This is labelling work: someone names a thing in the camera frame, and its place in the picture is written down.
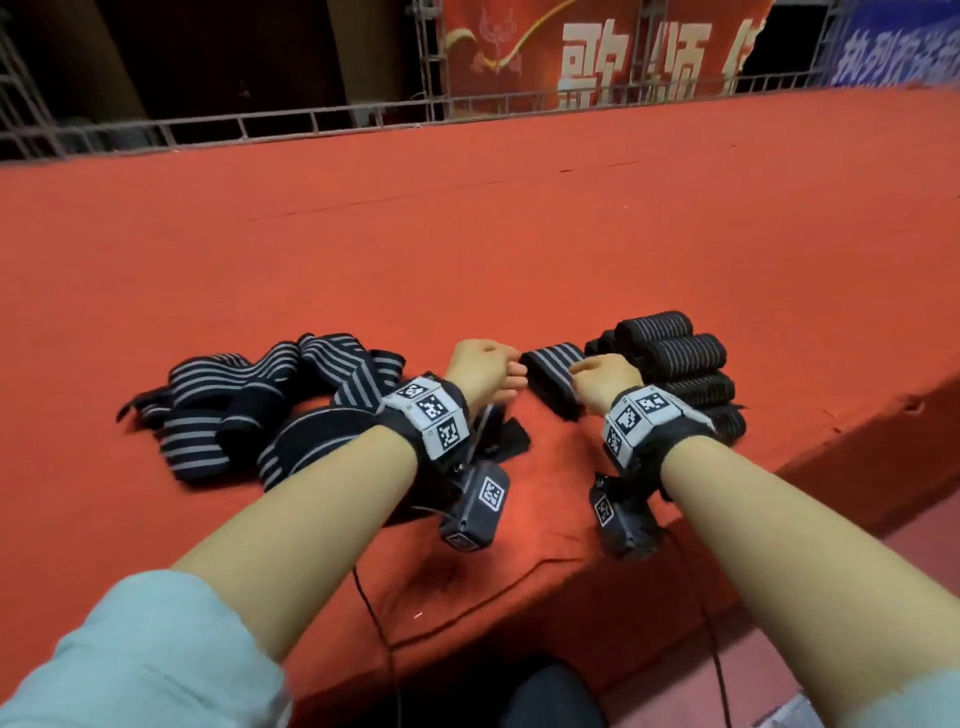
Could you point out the metal truss column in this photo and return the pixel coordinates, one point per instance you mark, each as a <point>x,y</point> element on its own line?
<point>23,90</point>
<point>428,53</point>
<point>648,45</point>
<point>828,42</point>

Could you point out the blue banner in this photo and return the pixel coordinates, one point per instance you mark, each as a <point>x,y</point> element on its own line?
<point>900,42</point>

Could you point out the red banner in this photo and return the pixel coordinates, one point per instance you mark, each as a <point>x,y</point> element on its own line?
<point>600,53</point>

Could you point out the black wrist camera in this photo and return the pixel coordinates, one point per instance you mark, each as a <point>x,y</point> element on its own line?
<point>623,518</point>
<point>477,507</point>

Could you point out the metal railing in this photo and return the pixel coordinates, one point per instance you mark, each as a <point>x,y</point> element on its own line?
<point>300,117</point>

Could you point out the person's right hand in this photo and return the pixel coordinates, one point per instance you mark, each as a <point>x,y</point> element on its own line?
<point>608,383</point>

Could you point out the black trousers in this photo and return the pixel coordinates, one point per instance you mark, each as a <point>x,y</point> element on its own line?
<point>552,698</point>

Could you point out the person's right forearm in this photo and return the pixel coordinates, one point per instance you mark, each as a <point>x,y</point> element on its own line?
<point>818,563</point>

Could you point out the black wristband with marker tags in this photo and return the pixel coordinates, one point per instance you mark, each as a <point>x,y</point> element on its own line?
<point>653,428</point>
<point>425,420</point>

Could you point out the person's left forearm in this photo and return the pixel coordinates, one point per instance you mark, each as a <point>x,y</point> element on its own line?
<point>308,525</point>

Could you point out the grey metal stand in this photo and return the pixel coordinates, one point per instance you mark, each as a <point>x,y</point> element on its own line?
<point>792,711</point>

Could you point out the person's left hand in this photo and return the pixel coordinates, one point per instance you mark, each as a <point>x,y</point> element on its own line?
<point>483,372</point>

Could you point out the light blue sleeve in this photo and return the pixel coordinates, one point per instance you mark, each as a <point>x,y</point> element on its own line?
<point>143,660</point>
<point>908,702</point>

